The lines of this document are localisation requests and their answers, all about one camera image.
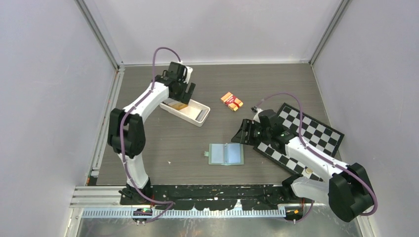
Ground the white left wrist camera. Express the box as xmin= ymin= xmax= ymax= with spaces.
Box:
xmin=183 ymin=65 xmax=193 ymax=84

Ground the black white chessboard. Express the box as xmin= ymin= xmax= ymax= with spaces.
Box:
xmin=253 ymin=103 xmax=344 ymax=182

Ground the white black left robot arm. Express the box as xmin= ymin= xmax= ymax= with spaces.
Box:
xmin=107 ymin=62 xmax=196 ymax=204

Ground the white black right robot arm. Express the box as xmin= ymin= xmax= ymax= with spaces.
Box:
xmin=231 ymin=107 xmax=377 ymax=222

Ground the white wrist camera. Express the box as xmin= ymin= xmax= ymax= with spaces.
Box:
xmin=183 ymin=65 xmax=193 ymax=84
xmin=251 ymin=106 xmax=263 ymax=123

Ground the mint green card holder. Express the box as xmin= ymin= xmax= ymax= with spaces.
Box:
xmin=204 ymin=143 xmax=244 ymax=165

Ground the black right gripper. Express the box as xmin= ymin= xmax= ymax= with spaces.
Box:
xmin=231 ymin=118 xmax=271 ymax=147

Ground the red orange small box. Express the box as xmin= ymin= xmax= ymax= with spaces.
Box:
xmin=220 ymin=92 xmax=244 ymax=111

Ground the grey credit card stack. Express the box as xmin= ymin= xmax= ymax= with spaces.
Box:
xmin=195 ymin=109 xmax=208 ymax=121

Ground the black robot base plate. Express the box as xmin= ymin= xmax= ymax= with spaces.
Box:
xmin=119 ymin=184 xmax=308 ymax=211

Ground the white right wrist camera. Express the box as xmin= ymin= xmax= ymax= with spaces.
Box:
xmin=251 ymin=106 xmax=263 ymax=123

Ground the aluminium frame rail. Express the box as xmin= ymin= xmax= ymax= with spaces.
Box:
xmin=69 ymin=183 xmax=367 ymax=220

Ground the gold credit card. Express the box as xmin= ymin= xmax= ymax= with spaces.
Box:
xmin=168 ymin=101 xmax=188 ymax=111

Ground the white rectangular plastic tray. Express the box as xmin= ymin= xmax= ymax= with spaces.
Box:
xmin=159 ymin=99 xmax=210 ymax=127

